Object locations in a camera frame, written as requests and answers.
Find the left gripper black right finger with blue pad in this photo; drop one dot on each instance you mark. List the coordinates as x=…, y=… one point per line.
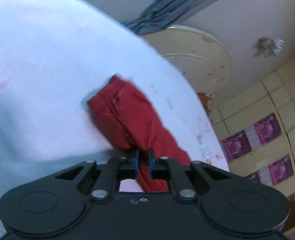
x=185, y=182

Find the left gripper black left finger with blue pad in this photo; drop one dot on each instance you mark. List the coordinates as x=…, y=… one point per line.
x=101, y=182

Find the red padded jacket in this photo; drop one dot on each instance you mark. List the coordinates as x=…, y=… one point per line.
x=127, y=119

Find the purple poster upper right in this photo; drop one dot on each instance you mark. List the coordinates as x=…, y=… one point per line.
x=236, y=146

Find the purple poster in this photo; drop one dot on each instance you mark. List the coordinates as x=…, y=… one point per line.
x=263, y=131
x=255, y=177
x=236, y=146
x=276, y=172

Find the purple poster lower right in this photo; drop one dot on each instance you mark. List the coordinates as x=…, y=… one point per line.
x=255, y=177

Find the orange patterned pillow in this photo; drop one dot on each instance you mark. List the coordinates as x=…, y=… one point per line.
x=206, y=100

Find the purple poster lower left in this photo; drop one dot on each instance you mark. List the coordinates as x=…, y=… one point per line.
x=276, y=172

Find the purple poster upper left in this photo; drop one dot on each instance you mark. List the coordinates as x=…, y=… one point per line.
x=263, y=131

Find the cream wardrobe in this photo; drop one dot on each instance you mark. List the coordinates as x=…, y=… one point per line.
x=273, y=94

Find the cream bed headboard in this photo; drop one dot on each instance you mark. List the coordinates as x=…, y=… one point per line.
x=202, y=59

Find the white floral bed sheet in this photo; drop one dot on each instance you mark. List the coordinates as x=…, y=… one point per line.
x=57, y=54

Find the grey blue curtain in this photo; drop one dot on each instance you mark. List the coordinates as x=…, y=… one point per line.
x=165, y=13

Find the wall lamp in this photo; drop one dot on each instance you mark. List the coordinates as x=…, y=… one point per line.
x=268, y=47

